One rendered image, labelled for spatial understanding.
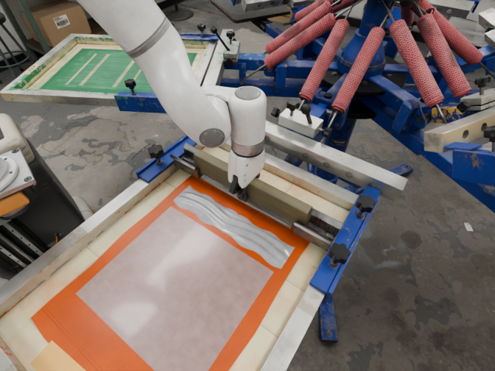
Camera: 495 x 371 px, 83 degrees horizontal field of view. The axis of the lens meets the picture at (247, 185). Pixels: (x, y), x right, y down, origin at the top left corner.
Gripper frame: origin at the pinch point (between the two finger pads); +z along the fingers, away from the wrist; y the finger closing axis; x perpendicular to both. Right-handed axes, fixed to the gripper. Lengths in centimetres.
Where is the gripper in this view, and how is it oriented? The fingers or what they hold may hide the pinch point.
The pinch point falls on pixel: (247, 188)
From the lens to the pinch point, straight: 76.0
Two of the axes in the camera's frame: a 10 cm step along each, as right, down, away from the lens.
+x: 8.2, 4.3, -3.7
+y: -5.7, 6.2, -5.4
